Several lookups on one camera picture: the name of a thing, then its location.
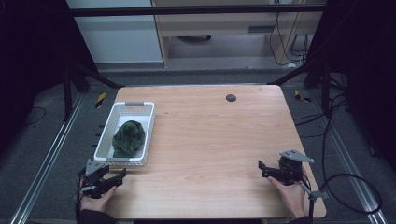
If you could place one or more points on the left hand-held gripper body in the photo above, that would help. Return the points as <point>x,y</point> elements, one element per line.
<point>93,180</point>

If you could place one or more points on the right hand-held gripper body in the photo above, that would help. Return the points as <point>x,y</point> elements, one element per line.
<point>290,169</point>

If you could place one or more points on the person's left hand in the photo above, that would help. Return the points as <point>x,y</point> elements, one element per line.
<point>98,202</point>

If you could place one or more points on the person's right hand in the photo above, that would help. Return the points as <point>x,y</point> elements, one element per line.
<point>291,197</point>

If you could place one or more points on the white perforated plastic basket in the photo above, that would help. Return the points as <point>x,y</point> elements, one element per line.
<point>102,149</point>

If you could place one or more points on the grey clamp on black rod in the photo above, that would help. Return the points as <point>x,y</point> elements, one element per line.
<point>317,195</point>

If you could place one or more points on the dark green cloth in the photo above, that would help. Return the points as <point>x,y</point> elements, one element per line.
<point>128,138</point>

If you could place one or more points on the yellow black tape strip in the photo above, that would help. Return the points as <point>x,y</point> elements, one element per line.
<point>301,97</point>
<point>100,100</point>

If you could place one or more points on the dark round table grommet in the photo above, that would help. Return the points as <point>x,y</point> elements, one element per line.
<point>231,98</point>

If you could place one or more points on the black metal stand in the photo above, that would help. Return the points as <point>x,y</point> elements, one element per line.
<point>67,93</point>
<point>325,87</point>

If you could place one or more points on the white cabinet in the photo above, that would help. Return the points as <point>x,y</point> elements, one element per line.
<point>118,37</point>

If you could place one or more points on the light wooden desk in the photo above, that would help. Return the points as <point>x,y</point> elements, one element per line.
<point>218,23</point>

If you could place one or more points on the aluminium floor rail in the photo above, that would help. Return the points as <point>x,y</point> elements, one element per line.
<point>46,158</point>
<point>351,168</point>

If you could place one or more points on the black horizontal frame bar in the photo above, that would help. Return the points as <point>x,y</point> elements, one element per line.
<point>186,11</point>

